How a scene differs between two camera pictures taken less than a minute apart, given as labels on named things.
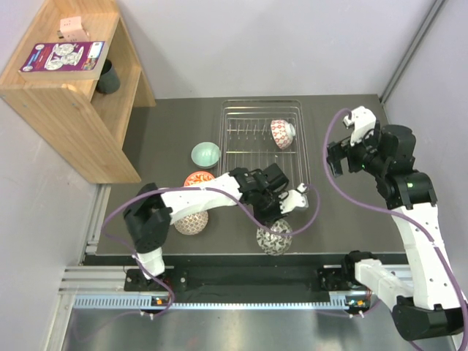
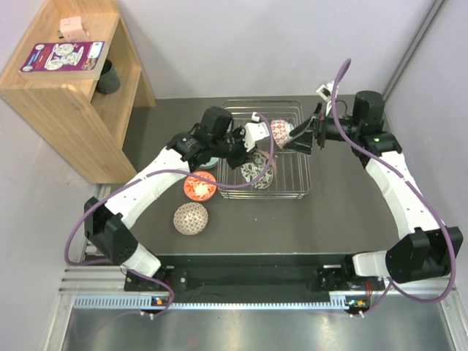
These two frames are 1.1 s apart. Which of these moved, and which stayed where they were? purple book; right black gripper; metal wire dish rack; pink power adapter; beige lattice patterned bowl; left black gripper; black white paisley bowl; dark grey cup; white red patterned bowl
Moved: black white paisley bowl; left black gripper; right black gripper
Stayed: white red patterned bowl; dark grey cup; pink power adapter; metal wire dish rack; purple book; beige lattice patterned bowl
